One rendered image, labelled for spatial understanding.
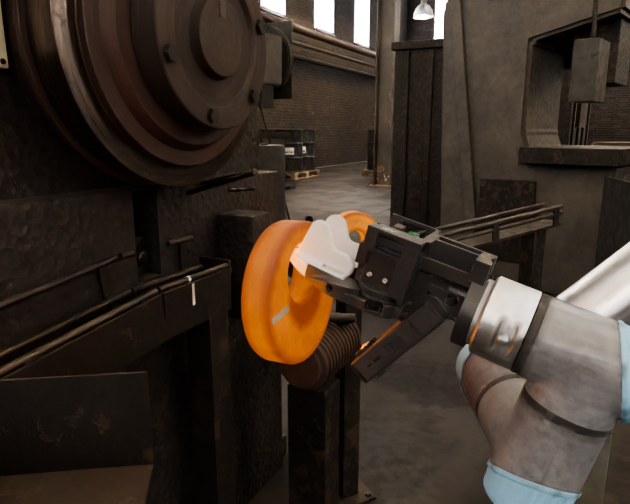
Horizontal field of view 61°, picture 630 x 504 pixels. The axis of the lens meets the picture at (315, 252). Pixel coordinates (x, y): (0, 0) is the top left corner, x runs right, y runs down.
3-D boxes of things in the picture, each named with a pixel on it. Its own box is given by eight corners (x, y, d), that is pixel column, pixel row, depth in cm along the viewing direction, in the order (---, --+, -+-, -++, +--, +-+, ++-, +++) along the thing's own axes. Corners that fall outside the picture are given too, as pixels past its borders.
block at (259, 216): (216, 316, 121) (211, 212, 116) (236, 306, 128) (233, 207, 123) (255, 324, 116) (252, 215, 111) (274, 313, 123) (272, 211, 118)
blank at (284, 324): (305, 203, 63) (331, 204, 61) (316, 321, 68) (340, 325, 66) (229, 246, 50) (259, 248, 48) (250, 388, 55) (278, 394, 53)
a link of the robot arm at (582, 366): (643, 456, 41) (694, 359, 39) (502, 391, 45) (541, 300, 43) (632, 417, 48) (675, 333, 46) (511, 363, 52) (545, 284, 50)
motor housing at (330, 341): (277, 540, 130) (273, 333, 118) (317, 487, 149) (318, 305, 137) (324, 559, 124) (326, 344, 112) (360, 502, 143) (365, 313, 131)
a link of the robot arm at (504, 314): (515, 350, 52) (503, 387, 45) (470, 331, 53) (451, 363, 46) (545, 282, 49) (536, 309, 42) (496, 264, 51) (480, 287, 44)
